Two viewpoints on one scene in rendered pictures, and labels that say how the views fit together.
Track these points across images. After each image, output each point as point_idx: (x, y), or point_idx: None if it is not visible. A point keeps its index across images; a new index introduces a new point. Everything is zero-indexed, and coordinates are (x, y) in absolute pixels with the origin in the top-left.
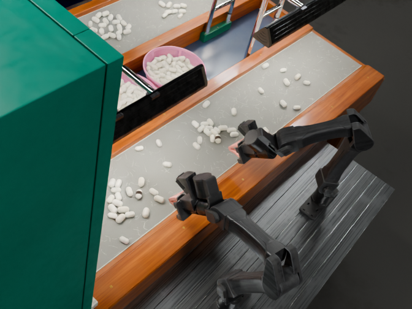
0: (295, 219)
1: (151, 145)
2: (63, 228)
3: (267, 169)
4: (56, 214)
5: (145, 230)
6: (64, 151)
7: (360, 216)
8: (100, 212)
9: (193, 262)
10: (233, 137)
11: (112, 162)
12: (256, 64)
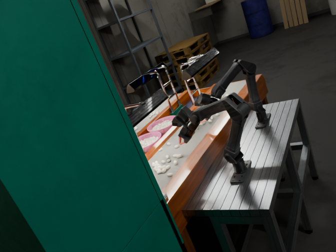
0: (256, 131)
1: (166, 147)
2: (90, 76)
3: (225, 120)
4: (80, 61)
5: (178, 167)
6: (63, 18)
7: (288, 113)
8: (108, 74)
9: (213, 169)
10: (203, 124)
11: (150, 160)
12: None
